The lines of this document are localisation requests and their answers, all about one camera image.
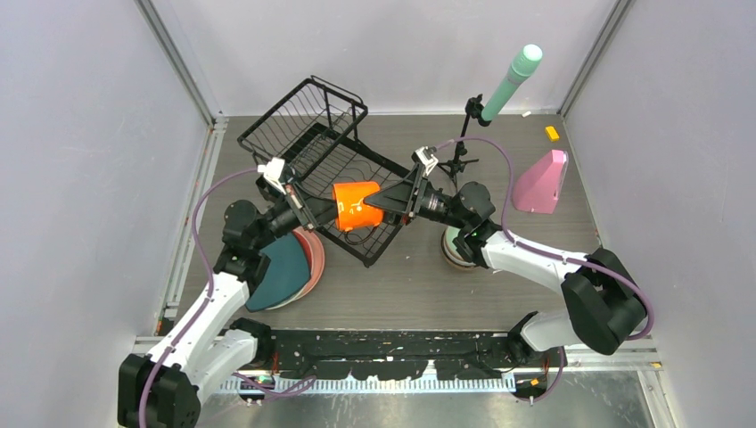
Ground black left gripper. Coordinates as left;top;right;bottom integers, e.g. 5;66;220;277
252;182;350;251

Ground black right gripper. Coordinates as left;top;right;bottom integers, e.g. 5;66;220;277
362;162;470;231

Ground orange mug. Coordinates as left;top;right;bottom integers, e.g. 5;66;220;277
332;181;383;232

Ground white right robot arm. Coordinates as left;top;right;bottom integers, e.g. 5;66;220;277
364;169;653;366

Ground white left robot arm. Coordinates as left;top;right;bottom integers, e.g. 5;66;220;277
117;183;337;427

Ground pink round plate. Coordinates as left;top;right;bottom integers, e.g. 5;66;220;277
286;227;325;304

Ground light green bowl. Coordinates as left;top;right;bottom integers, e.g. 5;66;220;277
443;226;460;258

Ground teal square plate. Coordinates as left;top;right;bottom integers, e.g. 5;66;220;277
245;234;310;312

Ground brown striped bowl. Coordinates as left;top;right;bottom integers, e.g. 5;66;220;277
440;232;477;271

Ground black mini tripod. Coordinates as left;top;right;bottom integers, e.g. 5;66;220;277
438;94;491;189

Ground pink wedge object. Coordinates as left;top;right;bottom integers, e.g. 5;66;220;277
512;150;570;214

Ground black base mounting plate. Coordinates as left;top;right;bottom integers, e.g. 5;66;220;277
252;330;560;381

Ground yellow small block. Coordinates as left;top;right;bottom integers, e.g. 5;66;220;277
544;126;561;143

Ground mint green microphone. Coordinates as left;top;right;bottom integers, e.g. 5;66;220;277
481;44;543;122

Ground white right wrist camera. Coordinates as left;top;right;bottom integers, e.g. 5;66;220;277
413;146;439;177

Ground black wire dish rack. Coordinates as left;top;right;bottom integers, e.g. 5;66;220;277
237;75;415;268

